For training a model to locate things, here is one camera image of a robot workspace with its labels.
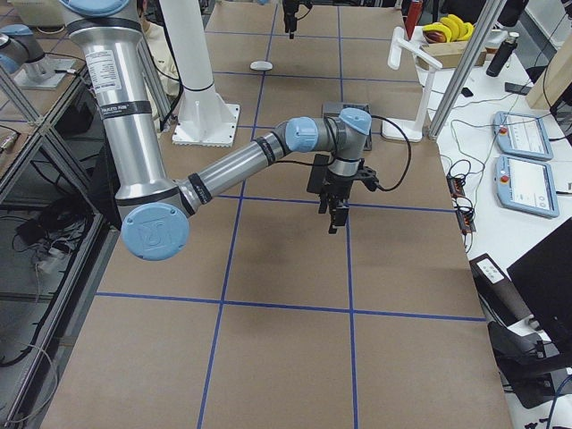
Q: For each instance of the cardboard box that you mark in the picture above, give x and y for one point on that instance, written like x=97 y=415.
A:
x=449 y=54

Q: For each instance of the teach pendant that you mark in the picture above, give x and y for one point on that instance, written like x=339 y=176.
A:
x=526 y=185
x=521 y=135

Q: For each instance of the yellow bananas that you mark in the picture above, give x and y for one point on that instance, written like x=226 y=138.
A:
x=448 y=29

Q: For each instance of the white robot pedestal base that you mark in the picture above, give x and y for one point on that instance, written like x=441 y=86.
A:
x=203 y=118

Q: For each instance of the lower teach pendant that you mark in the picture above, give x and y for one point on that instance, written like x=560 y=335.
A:
x=526 y=185

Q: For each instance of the white computer mouse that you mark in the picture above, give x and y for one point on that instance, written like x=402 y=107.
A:
x=261 y=66

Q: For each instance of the black monitor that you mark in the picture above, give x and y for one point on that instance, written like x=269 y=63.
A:
x=542 y=277

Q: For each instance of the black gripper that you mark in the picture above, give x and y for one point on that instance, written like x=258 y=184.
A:
x=290 y=10
x=337 y=187

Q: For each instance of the aluminium frame post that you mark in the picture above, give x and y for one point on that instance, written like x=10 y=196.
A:
x=488 y=16

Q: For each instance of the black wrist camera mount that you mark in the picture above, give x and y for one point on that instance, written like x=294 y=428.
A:
x=368 y=177

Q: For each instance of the black water bottle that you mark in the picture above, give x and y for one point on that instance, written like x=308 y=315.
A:
x=506 y=49

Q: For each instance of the upper teach pendant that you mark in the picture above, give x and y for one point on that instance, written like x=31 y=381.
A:
x=521 y=135

